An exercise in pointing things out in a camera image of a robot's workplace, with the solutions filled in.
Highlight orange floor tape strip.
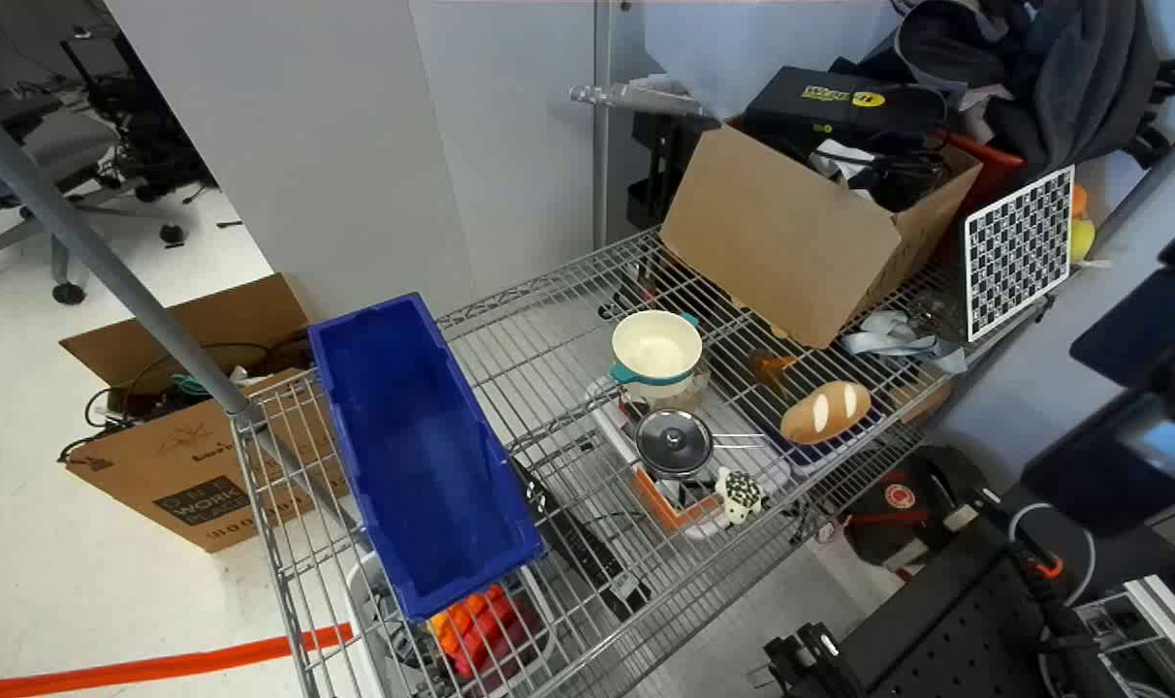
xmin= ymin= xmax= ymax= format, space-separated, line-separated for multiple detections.
xmin=0 ymin=621 xmax=358 ymax=698

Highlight brown bread loaf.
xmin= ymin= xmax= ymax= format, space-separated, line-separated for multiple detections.
xmin=776 ymin=375 xmax=877 ymax=450

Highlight aluminium extrusion rail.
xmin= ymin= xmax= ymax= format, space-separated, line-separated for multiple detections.
xmin=1071 ymin=570 xmax=1175 ymax=698

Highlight large open cardboard box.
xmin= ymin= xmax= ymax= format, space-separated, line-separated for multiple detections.
xmin=655 ymin=124 xmax=990 ymax=352

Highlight small white checkered toy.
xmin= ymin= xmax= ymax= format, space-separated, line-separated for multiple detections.
xmin=713 ymin=467 xmax=766 ymax=529

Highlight black work table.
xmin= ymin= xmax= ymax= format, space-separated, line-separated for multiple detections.
xmin=758 ymin=513 xmax=1141 ymax=698

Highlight cream bowl with teal rim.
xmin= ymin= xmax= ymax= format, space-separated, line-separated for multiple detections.
xmin=605 ymin=308 xmax=708 ymax=392

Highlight red and black device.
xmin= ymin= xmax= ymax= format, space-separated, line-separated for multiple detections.
xmin=853 ymin=443 xmax=991 ymax=573

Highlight small brown toy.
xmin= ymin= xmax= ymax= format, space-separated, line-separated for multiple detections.
xmin=749 ymin=350 xmax=804 ymax=388

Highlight cardboard box with black label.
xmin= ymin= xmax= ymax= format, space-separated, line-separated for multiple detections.
xmin=54 ymin=270 xmax=343 ymax=560

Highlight grey office chair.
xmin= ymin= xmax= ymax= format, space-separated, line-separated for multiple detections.
xmin=0 ymin=96 xmax=128 ymax=309

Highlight grey metal shelf upright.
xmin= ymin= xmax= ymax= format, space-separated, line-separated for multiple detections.
xmin=567 ymin=0 xmax=717 ymax=251

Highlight black equipment housing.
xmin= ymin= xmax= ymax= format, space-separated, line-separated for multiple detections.
xmin=1017 ymin=190 xmax=1175 ymax=540

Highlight dark clothing pile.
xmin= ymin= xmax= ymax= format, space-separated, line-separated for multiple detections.
xmin=889 ymin=0 xmax=1175 ymax=173

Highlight black clamp with orange handle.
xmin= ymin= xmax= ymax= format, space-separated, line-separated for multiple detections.
xmin=981 ymin=486 xmax=1110 ymax=657

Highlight blue plastic bin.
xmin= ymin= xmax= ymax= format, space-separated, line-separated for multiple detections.
xmin=306 ymin=291 xmax=550 ymax=624

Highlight black case with yellow logo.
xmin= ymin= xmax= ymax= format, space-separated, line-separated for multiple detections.
xmin=736 ymin=65 xmax=950 ymax=155

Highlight silver wire shelf rack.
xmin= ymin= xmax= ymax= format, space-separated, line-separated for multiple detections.
xmin=227 ymin=224 xmax=1058 ymax=698

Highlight crumpled clear plastic bag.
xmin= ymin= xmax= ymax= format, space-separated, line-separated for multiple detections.
xmin=840 ymin=304 xmax=974 ymax=380

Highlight grey metal rack post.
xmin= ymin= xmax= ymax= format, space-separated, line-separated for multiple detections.
xmin=0 ymin=91 xmax=266 ymax=425

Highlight orange-rimmed toy tray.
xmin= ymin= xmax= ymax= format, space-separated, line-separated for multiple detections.
xmin=629 ymin=456 xmax=729 ymax=540

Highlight orange and red toy blocks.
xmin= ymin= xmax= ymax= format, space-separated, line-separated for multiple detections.
xmin=424 ymin=583 xmax=537 ymax=685

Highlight black and white calibration board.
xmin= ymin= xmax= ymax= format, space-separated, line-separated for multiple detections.
xmin=956 ymin=163 xmax=1083 ymax=345

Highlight silver pot lid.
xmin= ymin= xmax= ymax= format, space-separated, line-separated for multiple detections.
xmin=634 ymin=407 xmax=717 ymax=473

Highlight yellow ball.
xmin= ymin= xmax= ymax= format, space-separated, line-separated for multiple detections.
xmin=1067 ymin=213 xmax=1101 ymax=264

